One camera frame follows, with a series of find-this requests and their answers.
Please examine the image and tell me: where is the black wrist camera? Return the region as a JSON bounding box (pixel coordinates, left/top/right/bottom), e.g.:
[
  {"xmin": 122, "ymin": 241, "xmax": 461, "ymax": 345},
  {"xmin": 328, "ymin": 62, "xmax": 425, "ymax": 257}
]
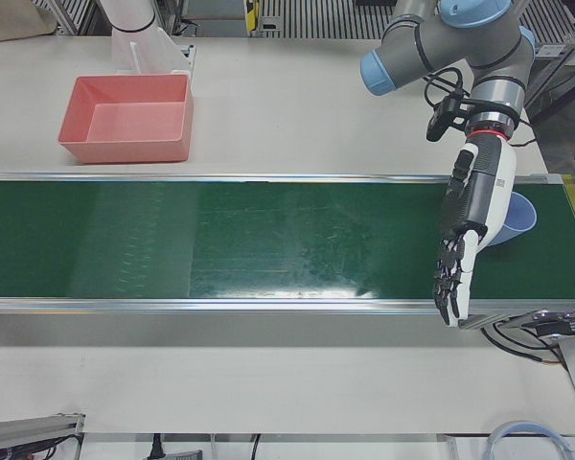
[{"xmin": 425, "ymin": 93, "xmax": 469, "ymax": 143}]

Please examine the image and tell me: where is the black labelled device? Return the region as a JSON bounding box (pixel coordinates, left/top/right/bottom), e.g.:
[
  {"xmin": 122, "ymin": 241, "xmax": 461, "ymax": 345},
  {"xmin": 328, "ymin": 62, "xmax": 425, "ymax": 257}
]
[{"xmin": 531, "ymin": 311, "xmax": 575, "ymax": 337}]

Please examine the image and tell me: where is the pink plastic box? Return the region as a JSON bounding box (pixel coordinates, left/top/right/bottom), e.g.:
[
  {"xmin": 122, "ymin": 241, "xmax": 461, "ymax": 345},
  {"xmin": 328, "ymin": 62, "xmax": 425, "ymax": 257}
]
[{"xmin": 57, "ymin": 72, "xmax": 196, "ymax": 166}]

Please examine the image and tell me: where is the aluminium extrusion frame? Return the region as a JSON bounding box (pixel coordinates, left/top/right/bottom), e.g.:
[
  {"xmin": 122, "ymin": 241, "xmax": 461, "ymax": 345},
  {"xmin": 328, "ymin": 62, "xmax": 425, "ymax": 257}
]
[{"xmin": 521, "ymin": 0, "xmax": 575, "ymax": 127}]

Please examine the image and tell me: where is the aluminium extrusion rail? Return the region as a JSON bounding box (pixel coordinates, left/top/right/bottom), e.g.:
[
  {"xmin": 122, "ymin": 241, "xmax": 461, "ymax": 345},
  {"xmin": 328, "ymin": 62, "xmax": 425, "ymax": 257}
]
[{"xmin": 0, "ymin": 412, "xmax": 86, "ymax": 460}]

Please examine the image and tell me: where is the light blue plastic cup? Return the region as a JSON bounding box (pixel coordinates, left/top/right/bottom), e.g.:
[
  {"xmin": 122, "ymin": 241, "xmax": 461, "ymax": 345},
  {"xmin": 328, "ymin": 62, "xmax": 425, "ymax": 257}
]
[{"xmin": 486, "ymin": 191, "xmax": 539, "ymax": 248}]

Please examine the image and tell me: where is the yellow black barrier post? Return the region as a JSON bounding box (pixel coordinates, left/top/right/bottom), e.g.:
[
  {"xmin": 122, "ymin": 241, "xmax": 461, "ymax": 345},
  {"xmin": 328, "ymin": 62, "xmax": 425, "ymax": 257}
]
[{"xmin": 243, "ymin": 0, "xmax": 263, "ymax": 35}]

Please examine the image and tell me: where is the white column base bracket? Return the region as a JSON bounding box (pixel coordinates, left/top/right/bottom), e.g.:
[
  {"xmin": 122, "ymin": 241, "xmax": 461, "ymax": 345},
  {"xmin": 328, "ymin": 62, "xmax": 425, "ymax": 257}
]
[{"xmin": 110, "ymin": 26, "xmax": 196, "ymax": 81}]

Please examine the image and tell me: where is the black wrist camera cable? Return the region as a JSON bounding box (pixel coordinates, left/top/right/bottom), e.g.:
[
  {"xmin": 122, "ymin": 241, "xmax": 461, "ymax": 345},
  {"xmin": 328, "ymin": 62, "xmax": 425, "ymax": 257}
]
[{"xmin": 422, "ymin": 66, "xmax": 538, "ymax": 148}]

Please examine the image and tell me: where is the white cylindrical column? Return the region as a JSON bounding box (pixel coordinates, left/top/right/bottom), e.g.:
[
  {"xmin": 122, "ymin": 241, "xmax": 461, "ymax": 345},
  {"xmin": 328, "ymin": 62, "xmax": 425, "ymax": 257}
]
[{"xmin": 98, "ymin": 0, "xmax": 157, "ymax": 35}]

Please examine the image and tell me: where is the green conveyor belt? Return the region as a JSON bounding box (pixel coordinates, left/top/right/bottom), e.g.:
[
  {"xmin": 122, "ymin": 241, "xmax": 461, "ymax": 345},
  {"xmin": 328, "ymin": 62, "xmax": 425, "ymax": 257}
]
[{"xmin": 0, "ymin": 170, "xmax": 575, "ymax": 332}]

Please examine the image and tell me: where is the light blue coiled hose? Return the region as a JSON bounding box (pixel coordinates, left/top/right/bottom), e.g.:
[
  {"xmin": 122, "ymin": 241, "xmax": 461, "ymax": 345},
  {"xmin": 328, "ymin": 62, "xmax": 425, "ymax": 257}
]
[{"xmin": 487, "ymin": 420, "xmax": 575, "ymax": 460}]

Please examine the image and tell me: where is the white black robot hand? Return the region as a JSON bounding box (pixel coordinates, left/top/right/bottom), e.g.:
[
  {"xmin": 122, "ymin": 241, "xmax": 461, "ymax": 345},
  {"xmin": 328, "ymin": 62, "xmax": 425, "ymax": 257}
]
[{"xmin": 432, "ymin": 133, "xmax": 518, "ymax": 329}]

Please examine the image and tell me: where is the black looped cable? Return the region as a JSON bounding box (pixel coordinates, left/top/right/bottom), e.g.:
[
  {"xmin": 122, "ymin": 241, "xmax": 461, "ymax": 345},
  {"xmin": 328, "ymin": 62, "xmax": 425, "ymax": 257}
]
[{"xmin": 478, "ymin": 320, "xmax": 564, "ymax": 368}]

